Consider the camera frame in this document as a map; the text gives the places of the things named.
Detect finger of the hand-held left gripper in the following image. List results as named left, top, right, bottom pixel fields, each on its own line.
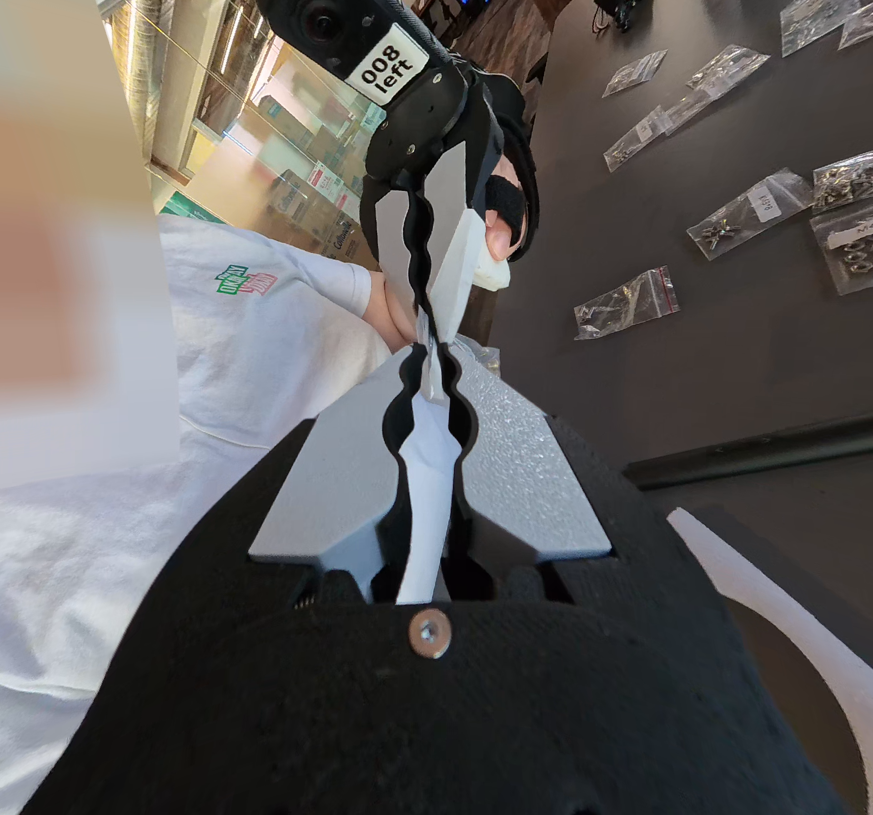
left=374, top=184, right=437, bottom=326
left=423, top=141, right=493, bottom=348

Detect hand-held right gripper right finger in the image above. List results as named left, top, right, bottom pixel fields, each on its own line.
left=440, top=341, right=614, bottom=603

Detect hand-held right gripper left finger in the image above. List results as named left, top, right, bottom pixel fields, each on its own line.
left=247, top=343, right=427, bottom=604

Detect white foam piece with hole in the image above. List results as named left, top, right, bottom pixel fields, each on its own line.
left=667, top=507, right=873, bottom=787

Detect person's left forearm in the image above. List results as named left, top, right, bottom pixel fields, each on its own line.
left=361, top=269, right=418, bottom=347

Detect person's left hand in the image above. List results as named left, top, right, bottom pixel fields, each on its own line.
left=484, top=159, right=529, bottom=263

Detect stack of cardboard boxes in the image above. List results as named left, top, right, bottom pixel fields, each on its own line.
left=269, top=167, right=384, bottom=272

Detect white t-shirt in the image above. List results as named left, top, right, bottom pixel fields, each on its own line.
left=0, top=213, right=410, bottom=815

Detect scattered small hardware bags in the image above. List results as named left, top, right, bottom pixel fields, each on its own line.
left=456, top=0, right=873, bottom=381

